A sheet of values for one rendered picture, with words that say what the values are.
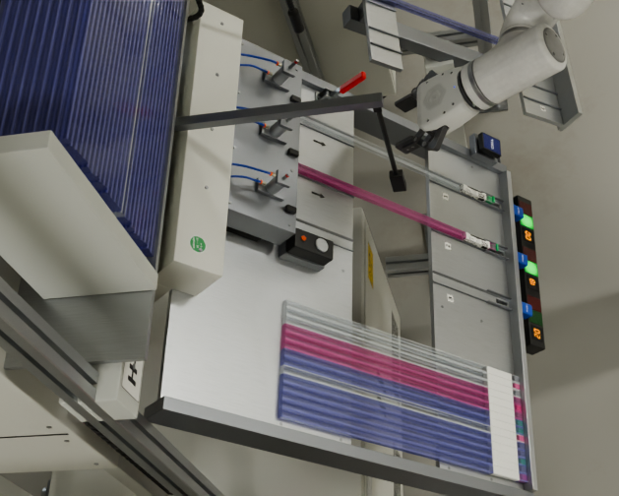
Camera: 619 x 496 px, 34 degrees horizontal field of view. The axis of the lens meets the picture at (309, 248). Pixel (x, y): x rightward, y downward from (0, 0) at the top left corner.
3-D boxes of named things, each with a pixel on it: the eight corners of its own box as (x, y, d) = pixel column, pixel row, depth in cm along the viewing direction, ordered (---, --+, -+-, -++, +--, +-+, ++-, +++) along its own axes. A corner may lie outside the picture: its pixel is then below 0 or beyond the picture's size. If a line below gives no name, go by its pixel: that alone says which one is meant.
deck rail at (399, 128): (485, 179, 212) (506, 165, 208) (486, 187, 211) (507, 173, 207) (186, 43, 178) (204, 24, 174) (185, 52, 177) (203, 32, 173)
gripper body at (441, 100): (462, 52, 171) (411, 81, 178) (464, 99, 166) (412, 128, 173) (489, 73, 175) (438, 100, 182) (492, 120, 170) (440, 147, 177)
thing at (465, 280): (490, 179, 209) (501, 172, 206) (514, 495, 176) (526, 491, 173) (419, 147, 200) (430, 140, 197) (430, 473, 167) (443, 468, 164)
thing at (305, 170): (492, 247, 196) (498, 243, 195) (493, 253, 196) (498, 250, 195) (274, 156, 172) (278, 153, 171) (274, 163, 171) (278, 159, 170)
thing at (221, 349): (339, 120, 193) (354, 106, 189) (333, 455, 160) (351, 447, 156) (186, 51, 177) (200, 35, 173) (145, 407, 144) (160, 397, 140)
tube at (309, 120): (489, 199, 202) (493, 197, 201) (489, 205, 201) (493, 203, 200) (277, 104, 178) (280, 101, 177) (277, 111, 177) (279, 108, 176)
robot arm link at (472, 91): (470, 47, 169) (456, 55, 171) (473, 89, 165) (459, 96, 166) (500, 71, 174) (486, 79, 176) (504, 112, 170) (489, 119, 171)
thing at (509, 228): (486, 187, 211) (511, 171, 206) (508, 500, 178) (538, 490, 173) (481, 185, 211) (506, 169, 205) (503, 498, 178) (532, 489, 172)
